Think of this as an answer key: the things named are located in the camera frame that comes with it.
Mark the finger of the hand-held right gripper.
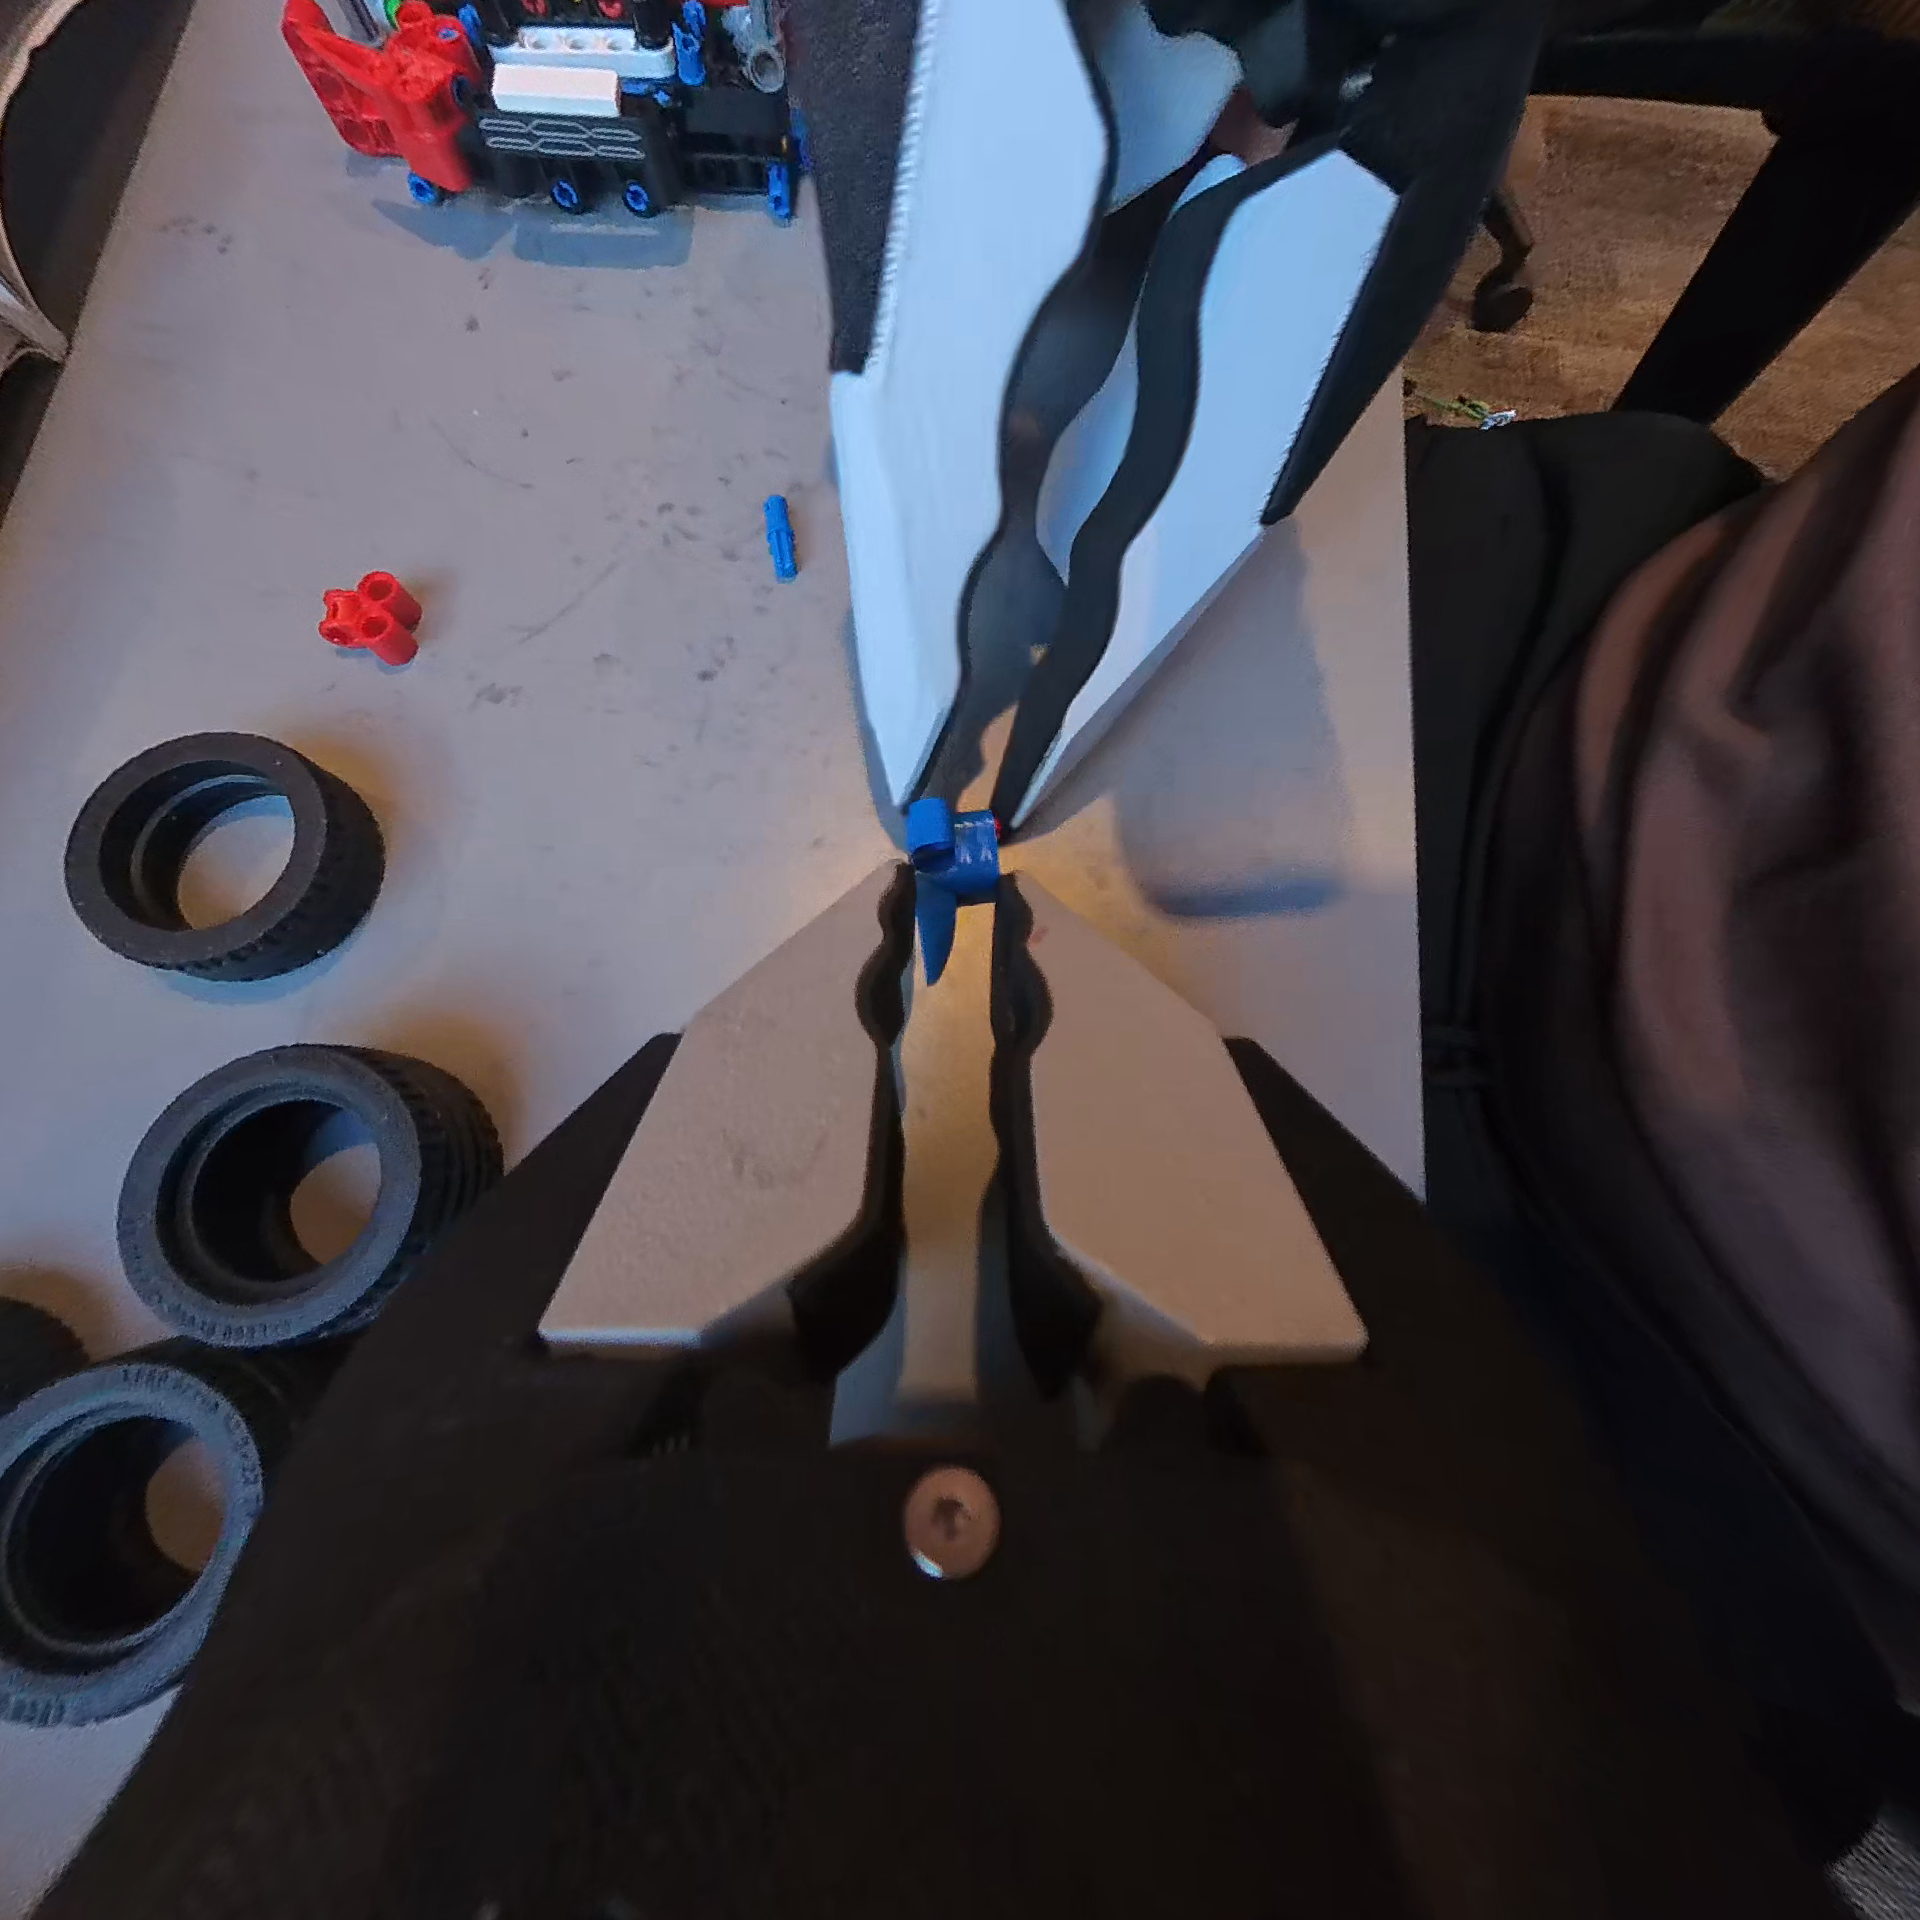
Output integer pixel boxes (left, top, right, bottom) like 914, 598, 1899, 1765
993, 138, 1409, 838
828, 0, 1124, 820

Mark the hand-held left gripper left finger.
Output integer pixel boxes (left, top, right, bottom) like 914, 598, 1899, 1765
536, 863, 921, 1391

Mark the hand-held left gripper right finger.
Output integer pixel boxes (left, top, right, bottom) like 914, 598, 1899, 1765
987, 875, 1375, 1401

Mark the blue pointed brick assembly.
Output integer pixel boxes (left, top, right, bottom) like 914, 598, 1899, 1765
905, 798, 1005, 989

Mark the grey desk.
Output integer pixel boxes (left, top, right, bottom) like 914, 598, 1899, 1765
0, 0, 1429, 1920

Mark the black office chair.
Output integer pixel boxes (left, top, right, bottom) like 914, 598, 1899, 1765
1466, 0, 1920, 426

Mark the toy brick car model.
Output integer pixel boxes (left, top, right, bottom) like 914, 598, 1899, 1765
283, 0, 812, 225

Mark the wide black rubber tyre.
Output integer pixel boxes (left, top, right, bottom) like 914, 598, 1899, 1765
116, 1045, 506, 1353
0, 1356, 310, 1731

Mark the small red connector brick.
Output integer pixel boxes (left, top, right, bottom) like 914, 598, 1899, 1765
318, 571, 426, 666

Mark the person's brown shirt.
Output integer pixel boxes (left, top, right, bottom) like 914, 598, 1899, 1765
1500, 372, 1920, 1720

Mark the narrow black rubber tyre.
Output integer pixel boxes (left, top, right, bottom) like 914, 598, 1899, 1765
0, 1297, 97, 1412
62, 733, 389, 984

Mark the open instruction book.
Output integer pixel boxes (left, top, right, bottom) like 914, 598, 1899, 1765
0, 0, 198, 378

